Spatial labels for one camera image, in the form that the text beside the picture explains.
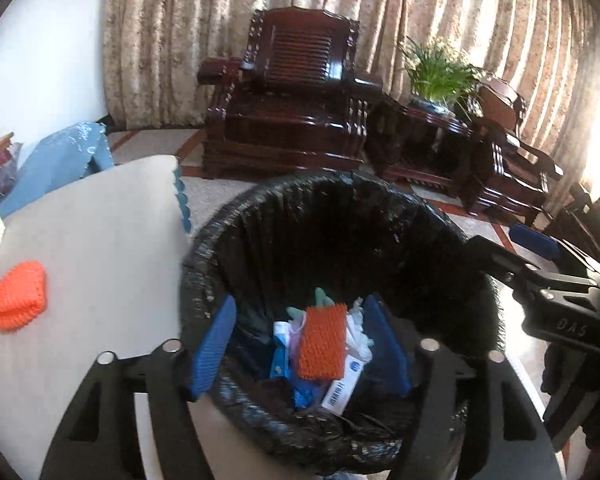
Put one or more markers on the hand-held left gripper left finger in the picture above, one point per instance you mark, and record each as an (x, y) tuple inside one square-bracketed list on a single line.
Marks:
[(212, 345)]

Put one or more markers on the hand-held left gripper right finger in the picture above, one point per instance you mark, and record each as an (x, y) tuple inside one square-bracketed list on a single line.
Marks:
[(387, 345)]

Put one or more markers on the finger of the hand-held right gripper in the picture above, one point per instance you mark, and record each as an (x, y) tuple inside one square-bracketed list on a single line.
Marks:
[(535, 242), (500, 260)]

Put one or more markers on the white and blue cardboard box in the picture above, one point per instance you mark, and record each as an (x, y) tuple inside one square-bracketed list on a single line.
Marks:
[(342, 390)]

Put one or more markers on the orange foam fruit net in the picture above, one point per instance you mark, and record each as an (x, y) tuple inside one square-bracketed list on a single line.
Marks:
[(322, 345), (17, 295)]

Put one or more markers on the white and blue trash wrappers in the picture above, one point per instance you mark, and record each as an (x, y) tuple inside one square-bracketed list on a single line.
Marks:
[(280, 367)]

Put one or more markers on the mint green rubber glove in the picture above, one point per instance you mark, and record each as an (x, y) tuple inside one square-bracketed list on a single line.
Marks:
[(321, 297)]

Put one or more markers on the black lined trash bin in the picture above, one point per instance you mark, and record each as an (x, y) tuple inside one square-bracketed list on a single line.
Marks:
[(330, 220)]

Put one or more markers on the dark wooden armchair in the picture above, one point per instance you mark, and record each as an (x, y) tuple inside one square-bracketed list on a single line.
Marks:
[(505, 170), (290, 110)]

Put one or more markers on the dark wooden side table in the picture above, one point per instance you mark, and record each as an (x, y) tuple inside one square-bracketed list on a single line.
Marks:
[(415, 145)]

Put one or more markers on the blue scalloped table trim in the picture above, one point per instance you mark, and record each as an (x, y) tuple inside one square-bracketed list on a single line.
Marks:
[(182, 200)]

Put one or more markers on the green potted plant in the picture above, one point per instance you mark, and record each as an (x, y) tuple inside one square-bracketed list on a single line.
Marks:
[(440, 75)]

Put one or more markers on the blue embroidered cloth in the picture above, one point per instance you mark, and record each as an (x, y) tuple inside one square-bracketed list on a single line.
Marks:
[(50, 165)]

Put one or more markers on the beige patterned curtain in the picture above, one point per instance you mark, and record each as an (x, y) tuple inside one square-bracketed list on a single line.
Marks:
[(455, 5)]

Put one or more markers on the glass fruit bowl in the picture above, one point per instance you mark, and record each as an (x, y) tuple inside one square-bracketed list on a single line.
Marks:
[(0, 187)]

